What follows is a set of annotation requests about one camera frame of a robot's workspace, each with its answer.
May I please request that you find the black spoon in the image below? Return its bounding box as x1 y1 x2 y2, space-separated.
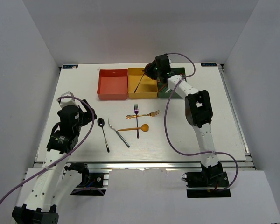
97 118 110 153

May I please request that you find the iridescent rainbow spoon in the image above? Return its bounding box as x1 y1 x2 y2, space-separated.
134 73 145 93

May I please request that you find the silver fork teal handle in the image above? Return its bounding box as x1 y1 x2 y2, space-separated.
108 118 130 148

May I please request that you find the yellow plastic spoon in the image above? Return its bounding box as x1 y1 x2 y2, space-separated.
118 124 149 132

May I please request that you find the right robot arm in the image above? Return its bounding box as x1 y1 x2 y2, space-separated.
142 54 223 187

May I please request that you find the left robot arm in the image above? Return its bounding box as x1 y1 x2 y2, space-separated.
12 95 97 224

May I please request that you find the yellow container box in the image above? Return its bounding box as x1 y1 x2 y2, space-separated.
127 68 158 99

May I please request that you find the green container box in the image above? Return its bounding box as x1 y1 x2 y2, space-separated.
156 67 189 99

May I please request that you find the red container box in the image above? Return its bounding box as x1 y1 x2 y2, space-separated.
97 69 128 101

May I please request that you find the blue label sticker right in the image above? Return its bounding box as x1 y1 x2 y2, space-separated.
201 63 217 67

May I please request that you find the blue label sticker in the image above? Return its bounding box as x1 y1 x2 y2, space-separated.
62 65 78 69
201 63 217 67

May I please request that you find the purple fork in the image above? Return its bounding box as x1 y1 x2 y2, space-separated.
134 104 140 139

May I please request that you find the gold fork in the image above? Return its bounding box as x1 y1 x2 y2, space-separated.
126 110 161 119

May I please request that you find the blue label sticker left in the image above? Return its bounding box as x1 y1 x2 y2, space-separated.
62 65 78 69

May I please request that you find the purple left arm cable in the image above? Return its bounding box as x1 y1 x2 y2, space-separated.
0 97 96 224

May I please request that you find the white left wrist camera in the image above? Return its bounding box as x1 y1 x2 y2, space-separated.
57 91 78 108

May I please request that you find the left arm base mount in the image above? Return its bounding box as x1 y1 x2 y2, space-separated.
64 163 106 196

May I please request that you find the aluminium table edge rail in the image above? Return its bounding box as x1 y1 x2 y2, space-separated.
34 161 256 170

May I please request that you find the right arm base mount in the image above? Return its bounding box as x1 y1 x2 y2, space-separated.
181 172 231 198

